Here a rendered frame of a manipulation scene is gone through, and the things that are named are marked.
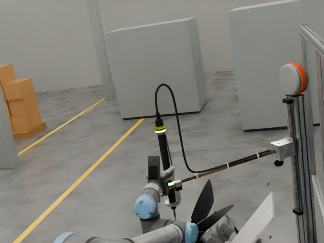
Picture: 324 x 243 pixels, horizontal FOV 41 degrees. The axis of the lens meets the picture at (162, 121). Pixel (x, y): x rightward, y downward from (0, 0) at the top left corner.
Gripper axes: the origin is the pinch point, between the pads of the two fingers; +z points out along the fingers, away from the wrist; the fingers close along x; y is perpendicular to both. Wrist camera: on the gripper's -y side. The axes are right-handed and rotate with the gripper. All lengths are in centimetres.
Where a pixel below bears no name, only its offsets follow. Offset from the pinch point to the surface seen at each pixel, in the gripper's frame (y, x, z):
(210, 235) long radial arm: 52, 10, 31
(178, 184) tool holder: 12.0, 3.6, 7.5
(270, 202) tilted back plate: 31, 43, 22
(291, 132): 4, 56, 45
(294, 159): 19, 56, 45
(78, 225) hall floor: 166, -186, 254
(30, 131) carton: 155, -473, 661
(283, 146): 9, 51, 38
